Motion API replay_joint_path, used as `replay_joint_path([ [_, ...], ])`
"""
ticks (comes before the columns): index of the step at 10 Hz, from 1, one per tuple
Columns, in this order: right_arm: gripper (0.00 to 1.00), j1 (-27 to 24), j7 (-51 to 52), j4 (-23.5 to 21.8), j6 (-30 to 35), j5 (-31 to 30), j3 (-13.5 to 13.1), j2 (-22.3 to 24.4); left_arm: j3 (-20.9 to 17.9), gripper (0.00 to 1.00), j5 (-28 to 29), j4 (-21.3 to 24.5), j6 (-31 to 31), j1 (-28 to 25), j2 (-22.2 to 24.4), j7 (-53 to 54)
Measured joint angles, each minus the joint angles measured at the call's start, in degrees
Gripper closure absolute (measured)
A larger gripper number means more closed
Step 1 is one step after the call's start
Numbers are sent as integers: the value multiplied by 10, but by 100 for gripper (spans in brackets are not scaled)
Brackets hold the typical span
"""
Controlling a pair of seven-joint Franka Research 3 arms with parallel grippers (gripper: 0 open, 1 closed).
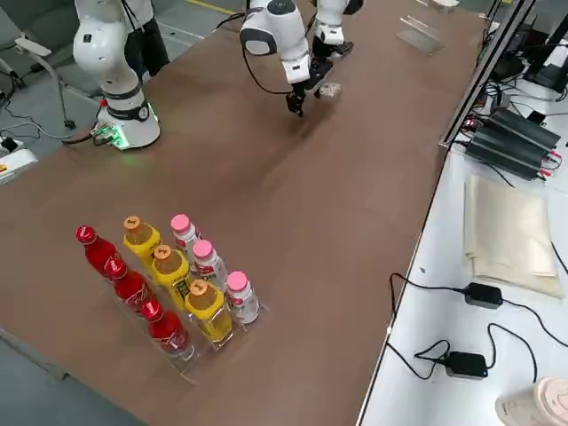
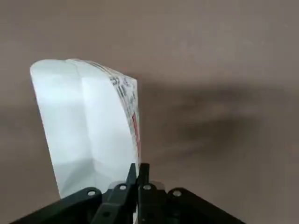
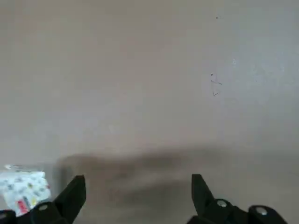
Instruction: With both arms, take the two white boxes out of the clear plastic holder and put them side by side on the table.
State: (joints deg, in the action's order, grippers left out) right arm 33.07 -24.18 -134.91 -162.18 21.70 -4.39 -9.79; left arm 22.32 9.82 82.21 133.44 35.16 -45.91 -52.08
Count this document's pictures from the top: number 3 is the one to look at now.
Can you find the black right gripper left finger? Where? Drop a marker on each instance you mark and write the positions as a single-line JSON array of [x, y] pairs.
[[65, 203]]

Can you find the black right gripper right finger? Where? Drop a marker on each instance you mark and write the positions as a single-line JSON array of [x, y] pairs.
[[205, 205]]

